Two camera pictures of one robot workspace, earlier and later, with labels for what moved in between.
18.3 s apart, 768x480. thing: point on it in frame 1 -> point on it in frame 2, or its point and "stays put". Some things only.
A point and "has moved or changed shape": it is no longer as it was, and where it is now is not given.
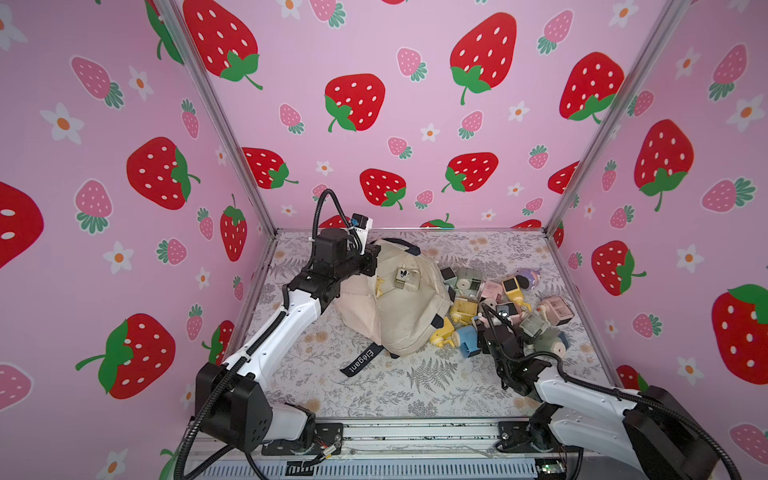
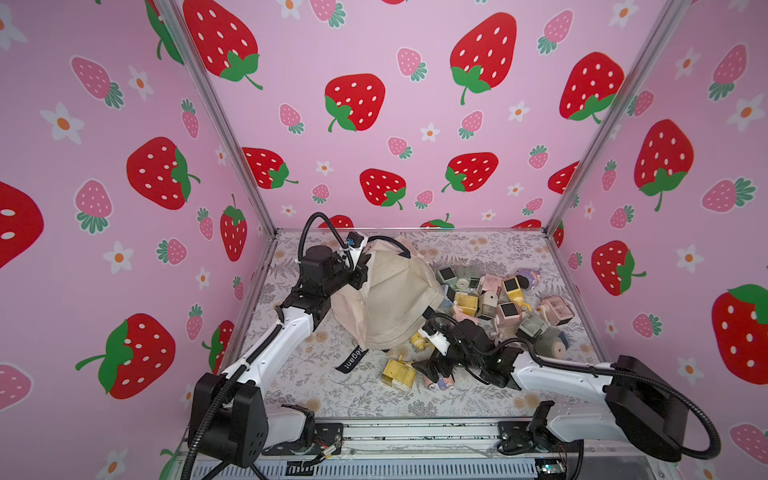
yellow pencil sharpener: x=444 y=331 has moved or changed shape
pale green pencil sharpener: x=533 y=323 stays put
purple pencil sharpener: x=528 y=278 stays put
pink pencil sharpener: x=556 y=310 stays put
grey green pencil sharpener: x=468 y=282 stays put
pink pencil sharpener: x=492 y=290 has moved or changed shape
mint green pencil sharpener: x=449 y=276 stays put
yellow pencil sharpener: x=515 y=294 stays put
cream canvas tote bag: x=394 y=305 has moved or changed shape
